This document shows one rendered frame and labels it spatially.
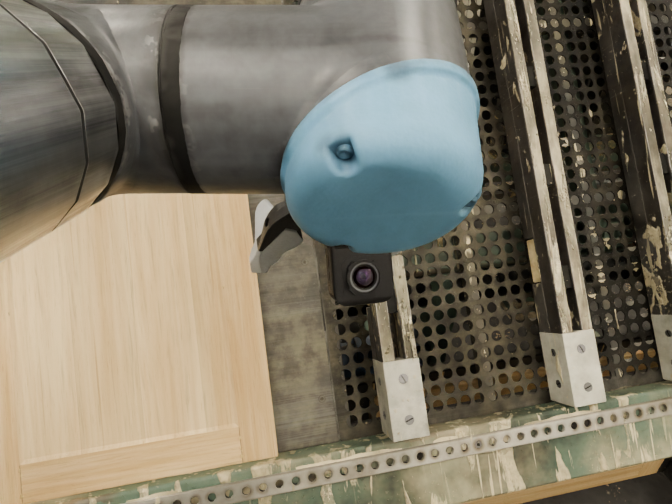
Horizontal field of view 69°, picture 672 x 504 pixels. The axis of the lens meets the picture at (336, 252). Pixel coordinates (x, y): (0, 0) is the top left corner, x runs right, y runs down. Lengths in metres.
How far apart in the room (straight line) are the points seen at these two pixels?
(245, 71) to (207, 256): 0.67
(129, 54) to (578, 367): 0.87
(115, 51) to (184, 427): 0.72
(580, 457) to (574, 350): 0.19
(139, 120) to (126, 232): 0.68
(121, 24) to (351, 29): 0.08
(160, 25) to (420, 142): 0.10
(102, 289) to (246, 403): 0.29
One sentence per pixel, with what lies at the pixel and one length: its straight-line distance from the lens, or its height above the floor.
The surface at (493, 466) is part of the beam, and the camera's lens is 0.93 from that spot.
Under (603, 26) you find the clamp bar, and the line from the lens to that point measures 1.21.
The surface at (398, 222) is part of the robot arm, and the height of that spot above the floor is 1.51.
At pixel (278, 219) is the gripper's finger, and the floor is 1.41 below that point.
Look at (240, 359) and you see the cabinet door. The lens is 0.84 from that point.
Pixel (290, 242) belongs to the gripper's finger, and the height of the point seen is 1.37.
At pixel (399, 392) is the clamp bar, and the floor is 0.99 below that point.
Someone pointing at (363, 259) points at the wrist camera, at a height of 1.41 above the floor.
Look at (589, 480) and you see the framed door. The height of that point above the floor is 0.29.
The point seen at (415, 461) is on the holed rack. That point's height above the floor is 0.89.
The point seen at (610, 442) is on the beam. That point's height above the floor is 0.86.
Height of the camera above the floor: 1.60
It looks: 33 degrees down
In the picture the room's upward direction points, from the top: straight up
